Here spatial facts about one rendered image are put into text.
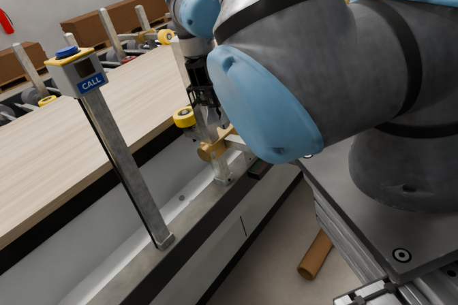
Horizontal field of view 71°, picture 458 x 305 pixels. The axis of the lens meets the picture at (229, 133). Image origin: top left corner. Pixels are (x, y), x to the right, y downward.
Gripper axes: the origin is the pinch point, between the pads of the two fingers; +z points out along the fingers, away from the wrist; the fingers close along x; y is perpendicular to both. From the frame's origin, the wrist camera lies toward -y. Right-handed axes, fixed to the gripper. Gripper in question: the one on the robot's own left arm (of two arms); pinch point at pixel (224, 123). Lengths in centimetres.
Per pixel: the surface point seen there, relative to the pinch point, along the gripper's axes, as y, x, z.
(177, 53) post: -1.7, -8.0, -19.3
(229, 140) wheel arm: -4.2, -2.1, 8.4
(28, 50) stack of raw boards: -343, -501, 46
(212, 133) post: -2.6, -5.7, 4.7
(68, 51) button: 22.1, -14.8, -29.7
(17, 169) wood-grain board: 17, -62, 3
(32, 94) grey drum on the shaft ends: -56, -143, 10
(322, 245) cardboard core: -31, 15, 85
